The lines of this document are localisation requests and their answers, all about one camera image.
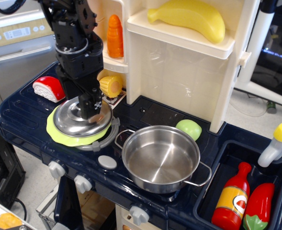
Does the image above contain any black crate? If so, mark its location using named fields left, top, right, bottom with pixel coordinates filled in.
left=0, top=135, right=25, bottom=209

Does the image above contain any grey oval button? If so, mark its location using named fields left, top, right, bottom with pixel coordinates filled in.
left=98, top=155, right=117, bottom=170

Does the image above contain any grey right stove knob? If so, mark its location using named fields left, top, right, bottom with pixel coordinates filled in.
left=129, top=206, right=149, bottom=226

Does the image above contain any grey stove knob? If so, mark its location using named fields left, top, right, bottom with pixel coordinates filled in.
left=129, top=206, right=149, bottom=226
left=48, top=161, right=66, bottom=179
left=74, top=175, right=93, bottom=194

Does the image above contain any red toy chili pepper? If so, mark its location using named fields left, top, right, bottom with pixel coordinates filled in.
left=243, top=183, right=275, bottom=230

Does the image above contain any light green plastic plate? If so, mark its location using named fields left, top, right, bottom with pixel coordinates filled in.
left=46, top=105, right=111, bottom=147

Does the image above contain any grey faucet yellow cap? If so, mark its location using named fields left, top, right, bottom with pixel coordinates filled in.
left=258, top=123, right=282, bottom=168

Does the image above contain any steel pot lid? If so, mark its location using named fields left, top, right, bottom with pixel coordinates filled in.
left=53, top=97, right=114, bottom=138

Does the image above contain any stainless steel pot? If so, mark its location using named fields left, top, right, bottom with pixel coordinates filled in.
left=114, top=125, right=212, bottom=194

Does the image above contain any orange toy carrot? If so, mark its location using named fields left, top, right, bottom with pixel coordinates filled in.
left=107, top=14, right=124, bottom=58

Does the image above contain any red toy ketchup bottle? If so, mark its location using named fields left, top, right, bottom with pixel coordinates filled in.
left=211, top=162, right=251, bottom=230

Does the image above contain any grey middle stove knob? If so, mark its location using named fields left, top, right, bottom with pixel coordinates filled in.
left=74, top=175, right=93, bottom=194

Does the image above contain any red white toy ham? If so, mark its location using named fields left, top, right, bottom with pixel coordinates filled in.
left=32, top=76, right=65, bottom=103

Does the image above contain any cream toy kitchen shelf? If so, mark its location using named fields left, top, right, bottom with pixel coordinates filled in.
left=88, top=0, right=259, bottom=133

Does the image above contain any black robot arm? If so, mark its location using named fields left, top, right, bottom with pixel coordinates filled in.
left=39, top=0, right=103, bottom=119

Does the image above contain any navy toy kitchen counter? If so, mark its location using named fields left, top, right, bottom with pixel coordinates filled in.
left=0, top=81, right=282, bottom=230

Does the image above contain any yellow toy banana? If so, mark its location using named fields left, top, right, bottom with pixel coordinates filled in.
left=147, top=0, right=226, bottom=44

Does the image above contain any yellow toy corn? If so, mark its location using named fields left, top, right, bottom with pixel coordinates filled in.
left=99, top=76, right=123, bottom=98

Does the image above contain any grey left stove knob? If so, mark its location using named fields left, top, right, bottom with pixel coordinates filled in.
left=48, top=161, right=66, bottom=179

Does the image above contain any grey stove burner ring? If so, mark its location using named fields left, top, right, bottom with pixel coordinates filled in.
left=75, top=116, right=121, bottom=152

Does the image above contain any black braided cable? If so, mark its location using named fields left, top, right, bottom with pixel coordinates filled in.
left=0, top=0, right=28, bottom=13

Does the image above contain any green toy apple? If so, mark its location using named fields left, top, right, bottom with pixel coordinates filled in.
left=175, top=119, right=202, bottom=141

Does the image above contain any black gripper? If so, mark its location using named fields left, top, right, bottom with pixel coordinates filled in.
left=56, top=35, right=103, bottom=119

